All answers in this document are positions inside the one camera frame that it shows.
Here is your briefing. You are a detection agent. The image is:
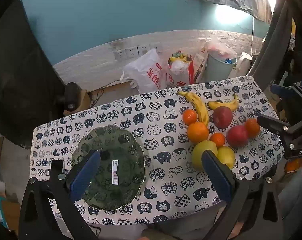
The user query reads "grey-blue cloth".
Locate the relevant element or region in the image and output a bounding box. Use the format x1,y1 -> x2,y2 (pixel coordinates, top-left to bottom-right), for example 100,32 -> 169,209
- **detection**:
276,172 -> 302,240

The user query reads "white cord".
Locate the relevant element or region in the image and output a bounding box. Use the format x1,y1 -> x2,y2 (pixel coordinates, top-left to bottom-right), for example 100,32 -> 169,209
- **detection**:
251,17 -> 255,55

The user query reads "long yellow banana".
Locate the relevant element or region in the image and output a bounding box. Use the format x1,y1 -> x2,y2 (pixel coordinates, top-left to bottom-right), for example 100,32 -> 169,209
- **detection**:
178,91 -> 209,127

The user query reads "crumpled white plastic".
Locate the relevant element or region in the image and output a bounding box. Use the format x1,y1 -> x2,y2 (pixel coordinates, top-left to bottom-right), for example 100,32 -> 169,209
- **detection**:
171,59 -> 189,74

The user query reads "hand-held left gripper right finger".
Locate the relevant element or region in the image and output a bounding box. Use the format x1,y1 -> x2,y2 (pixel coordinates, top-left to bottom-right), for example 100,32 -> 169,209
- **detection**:
201,149 -> 285,240

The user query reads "pale blue waste bin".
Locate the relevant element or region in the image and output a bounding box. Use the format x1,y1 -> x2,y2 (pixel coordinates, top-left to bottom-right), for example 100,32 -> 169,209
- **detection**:
206,54 -> 237,83

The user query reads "orange round object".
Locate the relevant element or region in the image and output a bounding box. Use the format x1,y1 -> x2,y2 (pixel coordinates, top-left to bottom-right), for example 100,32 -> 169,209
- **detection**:
284,159 -> 302,173

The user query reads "black cable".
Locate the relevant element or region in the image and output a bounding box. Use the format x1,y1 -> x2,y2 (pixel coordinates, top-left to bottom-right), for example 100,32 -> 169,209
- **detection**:
90,80 -> 121,105

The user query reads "grey hanging garment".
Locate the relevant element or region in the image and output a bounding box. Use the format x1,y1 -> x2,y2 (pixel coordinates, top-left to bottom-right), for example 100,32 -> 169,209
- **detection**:
248,0 -> 296,93

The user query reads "black cloth cover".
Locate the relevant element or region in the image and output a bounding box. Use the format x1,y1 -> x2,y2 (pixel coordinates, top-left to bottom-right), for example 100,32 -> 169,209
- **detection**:
0,0 -> 65,145

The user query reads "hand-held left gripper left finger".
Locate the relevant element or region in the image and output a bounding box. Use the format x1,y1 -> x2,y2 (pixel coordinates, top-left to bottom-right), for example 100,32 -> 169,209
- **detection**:
18,149 -> 103,240

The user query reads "green glass bowl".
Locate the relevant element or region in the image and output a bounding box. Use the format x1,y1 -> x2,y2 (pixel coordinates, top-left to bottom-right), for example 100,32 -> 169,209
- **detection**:
71,126 -> 146,211

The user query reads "short yellow banana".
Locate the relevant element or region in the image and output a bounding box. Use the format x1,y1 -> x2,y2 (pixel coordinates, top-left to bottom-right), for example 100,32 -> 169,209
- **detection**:
208,93 -> 239,112

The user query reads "black cylindrical speaker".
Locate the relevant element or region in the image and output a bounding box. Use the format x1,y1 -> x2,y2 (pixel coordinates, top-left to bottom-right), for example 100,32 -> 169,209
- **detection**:
65,82 -> 82,111

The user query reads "red apple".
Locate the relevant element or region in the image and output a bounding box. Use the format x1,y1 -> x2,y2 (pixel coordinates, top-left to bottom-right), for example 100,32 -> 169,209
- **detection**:
212,106 -> 233,130
226,125 -> 249,147

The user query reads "yellow lemon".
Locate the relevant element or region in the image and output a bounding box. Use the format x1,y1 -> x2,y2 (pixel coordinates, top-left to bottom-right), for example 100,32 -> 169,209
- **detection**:
217,146 -> 235,170

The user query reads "large orange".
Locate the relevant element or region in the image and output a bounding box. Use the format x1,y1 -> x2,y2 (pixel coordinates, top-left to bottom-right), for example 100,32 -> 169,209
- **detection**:
187,121 -> 210,144

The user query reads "white plastic bag red print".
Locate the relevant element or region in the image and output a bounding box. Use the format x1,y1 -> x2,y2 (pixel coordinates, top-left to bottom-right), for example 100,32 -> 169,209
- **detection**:
120,49 -> 168,94

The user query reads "cat print tablecloth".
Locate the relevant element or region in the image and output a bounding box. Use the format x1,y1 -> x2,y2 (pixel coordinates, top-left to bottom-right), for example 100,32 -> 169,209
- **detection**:
30,76 -> 285,227

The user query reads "small tangerine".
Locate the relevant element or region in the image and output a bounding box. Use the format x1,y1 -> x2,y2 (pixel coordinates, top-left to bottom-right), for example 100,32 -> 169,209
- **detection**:
209,132 -> 226,148
182,109 -> 198,125
244,118 -> 261,138

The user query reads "yellow-green pear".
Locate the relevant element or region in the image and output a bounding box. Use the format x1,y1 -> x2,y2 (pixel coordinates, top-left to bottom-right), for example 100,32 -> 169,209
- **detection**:
192,140 -> 218,170

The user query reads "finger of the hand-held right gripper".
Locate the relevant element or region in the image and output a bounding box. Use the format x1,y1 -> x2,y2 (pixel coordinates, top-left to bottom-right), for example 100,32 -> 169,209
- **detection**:
257,115 -> 295,143
270,84 -> 300,100

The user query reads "pink plastic bag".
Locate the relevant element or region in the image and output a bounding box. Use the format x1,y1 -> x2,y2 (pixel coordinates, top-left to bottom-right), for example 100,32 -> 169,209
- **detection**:
206,41 -> 237,60

